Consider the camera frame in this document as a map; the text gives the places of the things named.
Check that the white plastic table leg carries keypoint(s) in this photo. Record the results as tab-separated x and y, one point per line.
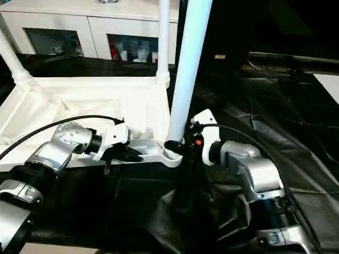
188	66
13	58
163	39

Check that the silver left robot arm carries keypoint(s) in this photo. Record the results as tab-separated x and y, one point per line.
61	143

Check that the black work mat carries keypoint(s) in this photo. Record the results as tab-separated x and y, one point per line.
265	119

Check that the small yellow label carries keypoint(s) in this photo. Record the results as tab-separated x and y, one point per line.
220	56

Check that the long black rod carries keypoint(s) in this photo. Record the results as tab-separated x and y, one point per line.
291	58

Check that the white glass door cabinet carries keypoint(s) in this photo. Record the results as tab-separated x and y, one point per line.
92	18

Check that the flat white board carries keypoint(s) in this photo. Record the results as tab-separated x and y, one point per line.
328	87

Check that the small grey patterned ornament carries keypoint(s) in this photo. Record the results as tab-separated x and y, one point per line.
106	1

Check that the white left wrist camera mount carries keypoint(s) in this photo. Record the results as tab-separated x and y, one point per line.
116	135

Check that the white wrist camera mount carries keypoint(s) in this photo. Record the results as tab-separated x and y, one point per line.
116	135
209	132

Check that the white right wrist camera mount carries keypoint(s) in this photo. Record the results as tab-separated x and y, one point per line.
209	132

